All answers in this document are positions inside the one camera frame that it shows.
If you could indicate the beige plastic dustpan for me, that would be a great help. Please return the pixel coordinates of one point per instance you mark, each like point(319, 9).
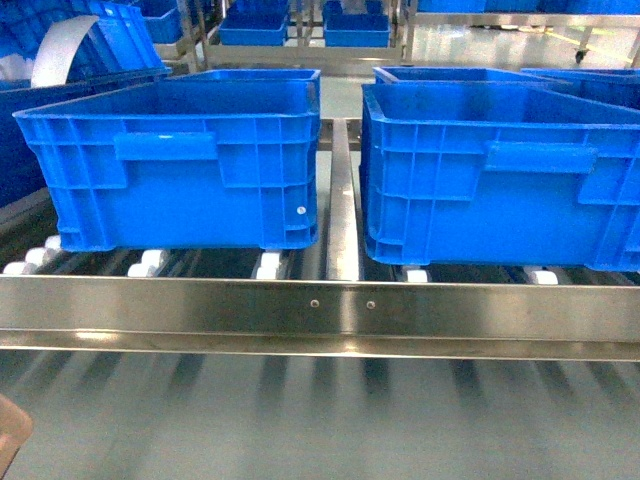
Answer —
point(16, 428)

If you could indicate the stainless steel roller shelf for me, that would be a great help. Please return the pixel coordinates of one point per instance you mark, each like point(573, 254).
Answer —
point(330, 298)

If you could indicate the blue bin near left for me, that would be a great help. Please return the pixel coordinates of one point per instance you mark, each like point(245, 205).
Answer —
point(210, 163)

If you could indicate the blue bin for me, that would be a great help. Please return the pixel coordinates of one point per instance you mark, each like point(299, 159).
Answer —
point(480, 76)
point(50, 137)
point(255, 23)
point(367, 27)
point(462, 173)
point(210, 163)

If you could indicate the blue bin near right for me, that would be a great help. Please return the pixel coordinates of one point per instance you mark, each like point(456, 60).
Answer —
point(462, 173)

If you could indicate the blue bin rear right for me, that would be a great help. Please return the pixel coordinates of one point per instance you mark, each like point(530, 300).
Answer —
point(480, 76)

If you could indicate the blue bin far centre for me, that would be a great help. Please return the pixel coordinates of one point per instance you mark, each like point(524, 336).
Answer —
point(367, 27)

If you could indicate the blue bin far middle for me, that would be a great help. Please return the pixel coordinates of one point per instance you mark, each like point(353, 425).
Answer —
point(255, 23)

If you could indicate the blue bin far left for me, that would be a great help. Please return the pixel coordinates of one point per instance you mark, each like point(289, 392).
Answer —
point(50, 137)

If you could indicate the white plastic strip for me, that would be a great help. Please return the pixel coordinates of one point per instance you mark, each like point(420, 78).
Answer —
point(58, 49)

